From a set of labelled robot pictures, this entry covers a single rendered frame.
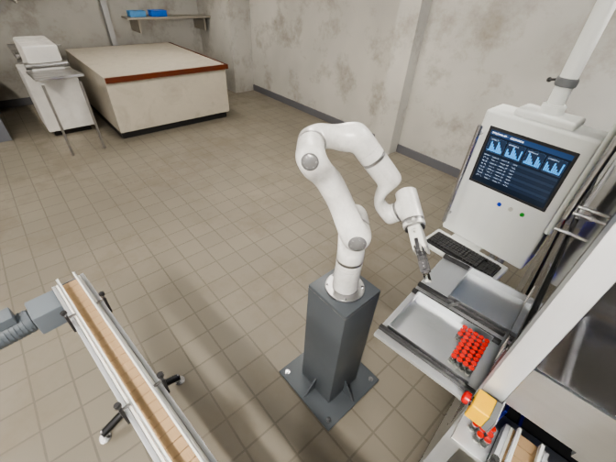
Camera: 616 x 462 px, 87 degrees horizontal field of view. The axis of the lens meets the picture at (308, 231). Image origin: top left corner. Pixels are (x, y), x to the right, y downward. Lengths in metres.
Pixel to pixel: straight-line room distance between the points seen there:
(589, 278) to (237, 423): 1.83
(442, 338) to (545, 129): 1.05
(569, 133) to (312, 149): 1.20
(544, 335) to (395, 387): 1.43
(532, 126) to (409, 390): 1.65
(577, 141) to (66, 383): 3.01
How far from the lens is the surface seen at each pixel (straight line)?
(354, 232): 1.23
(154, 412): 1.26
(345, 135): 1.10
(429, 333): 1.50
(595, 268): 0.91
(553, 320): 1.02
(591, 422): 1.22
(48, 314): 1.69
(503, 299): 1.80
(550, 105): 1.90
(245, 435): 2.16
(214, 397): 2.27
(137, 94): 5.53
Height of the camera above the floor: 2.03
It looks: 38 degrees down
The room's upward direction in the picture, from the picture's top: 4 degrees clockwise
